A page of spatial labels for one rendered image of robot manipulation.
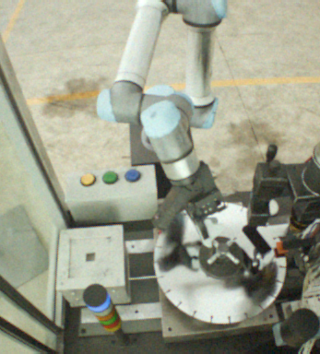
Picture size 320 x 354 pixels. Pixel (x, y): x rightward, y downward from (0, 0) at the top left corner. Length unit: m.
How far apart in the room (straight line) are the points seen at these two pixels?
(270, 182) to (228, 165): 1.64
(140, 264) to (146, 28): 0.68
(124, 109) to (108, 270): 0.42
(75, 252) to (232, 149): 1.62
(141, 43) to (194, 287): 0.60
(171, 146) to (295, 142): 1.92
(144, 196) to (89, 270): 0.28
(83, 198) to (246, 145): 1.57
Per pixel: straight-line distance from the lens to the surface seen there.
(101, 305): 0.63
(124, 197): 1.05
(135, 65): 0.85
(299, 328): 0.68
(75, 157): 2.41
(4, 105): 0.72
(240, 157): 2.35
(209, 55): 1.10
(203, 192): 0.77
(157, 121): 0.67
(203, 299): 0.84
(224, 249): 0.83
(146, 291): 1.05
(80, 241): 0.99
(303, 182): 0.67
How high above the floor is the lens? 1.75
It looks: 52 degrees down
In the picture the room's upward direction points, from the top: 4 degrees counter-clockwise
